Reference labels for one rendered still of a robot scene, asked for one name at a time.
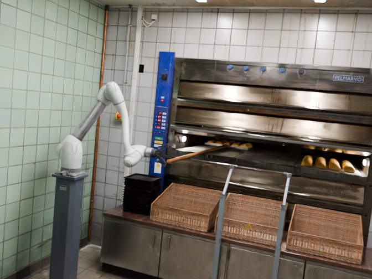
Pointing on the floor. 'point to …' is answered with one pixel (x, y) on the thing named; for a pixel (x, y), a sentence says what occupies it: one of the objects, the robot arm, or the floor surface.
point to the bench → (206, 254)
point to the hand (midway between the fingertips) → (174, 156)
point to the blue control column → (165, 58)
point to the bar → (224, 210)
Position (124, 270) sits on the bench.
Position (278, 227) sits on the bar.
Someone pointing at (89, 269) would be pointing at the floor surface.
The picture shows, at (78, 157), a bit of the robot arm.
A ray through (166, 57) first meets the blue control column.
